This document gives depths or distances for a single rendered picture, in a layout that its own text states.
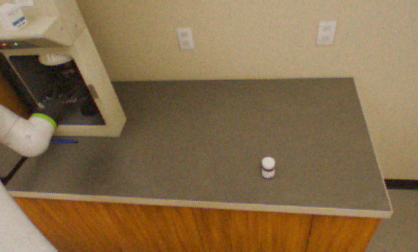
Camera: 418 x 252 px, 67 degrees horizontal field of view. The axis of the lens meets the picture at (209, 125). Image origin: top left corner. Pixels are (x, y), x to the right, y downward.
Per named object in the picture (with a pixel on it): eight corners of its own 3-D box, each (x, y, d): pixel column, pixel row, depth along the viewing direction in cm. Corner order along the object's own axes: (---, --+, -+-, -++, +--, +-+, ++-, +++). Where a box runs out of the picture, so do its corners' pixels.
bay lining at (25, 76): (75, 88, 156) (40, 22, 131) (124, 88, 152) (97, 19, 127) (52, 124, 139) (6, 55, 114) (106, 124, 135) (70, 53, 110)
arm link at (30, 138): (33, 167, 109) (44, 155, 102) (-4, 149, 103) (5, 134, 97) (52, 137, 118) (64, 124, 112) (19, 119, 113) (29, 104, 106)
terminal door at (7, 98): (49, 131, 140) (-5, 54, 112) (2, 189, 120) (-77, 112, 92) (47, 130, 141) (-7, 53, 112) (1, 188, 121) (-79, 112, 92)
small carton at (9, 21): (16, 21, 100) (5, 3, 96) (28, 22, 98) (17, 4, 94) (4, 29, 97) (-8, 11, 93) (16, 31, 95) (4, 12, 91)
